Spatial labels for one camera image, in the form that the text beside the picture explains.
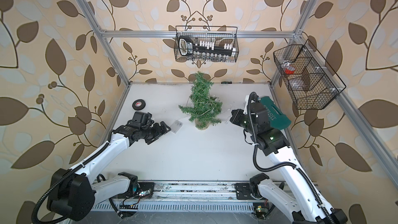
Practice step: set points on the black tape roll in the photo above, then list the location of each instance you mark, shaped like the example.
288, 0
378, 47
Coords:
139, 105

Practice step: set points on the black wire basket right wall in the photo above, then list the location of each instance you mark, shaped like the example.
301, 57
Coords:
315, 84

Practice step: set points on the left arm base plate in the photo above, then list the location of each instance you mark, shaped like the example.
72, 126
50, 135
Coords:
142, 189

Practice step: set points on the green plastic tool case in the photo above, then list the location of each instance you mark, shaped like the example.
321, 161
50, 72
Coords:
277, 119

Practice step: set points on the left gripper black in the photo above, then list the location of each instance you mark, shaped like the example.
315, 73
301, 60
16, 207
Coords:
157, 131

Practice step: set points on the black wire basket back wall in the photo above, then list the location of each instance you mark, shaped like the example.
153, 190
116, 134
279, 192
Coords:
217, 32

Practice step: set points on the black wire basket wall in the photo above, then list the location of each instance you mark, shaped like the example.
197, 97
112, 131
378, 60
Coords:
315, 84
217, 32

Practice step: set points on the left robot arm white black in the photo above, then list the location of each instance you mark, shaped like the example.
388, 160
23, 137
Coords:
74, 192

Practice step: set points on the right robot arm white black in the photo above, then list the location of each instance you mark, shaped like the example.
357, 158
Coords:
282, 179

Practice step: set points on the small green christmas tree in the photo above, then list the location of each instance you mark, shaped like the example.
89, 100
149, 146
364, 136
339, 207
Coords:
205, 109

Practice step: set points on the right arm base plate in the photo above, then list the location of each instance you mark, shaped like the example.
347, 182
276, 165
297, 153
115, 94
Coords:
243, 191

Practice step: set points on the red item in basket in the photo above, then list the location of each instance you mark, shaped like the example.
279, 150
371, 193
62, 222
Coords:
288, 68

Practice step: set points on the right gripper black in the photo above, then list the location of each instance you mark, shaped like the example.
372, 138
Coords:
237, 116

